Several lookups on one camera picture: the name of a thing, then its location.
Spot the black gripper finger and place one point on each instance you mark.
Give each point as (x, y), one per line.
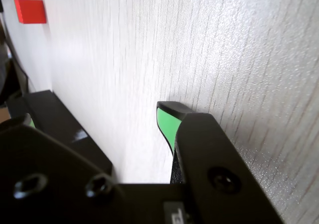
(214, 154)
(49, 174)

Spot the red wooden cube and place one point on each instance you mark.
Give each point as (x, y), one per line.
(31, 11)

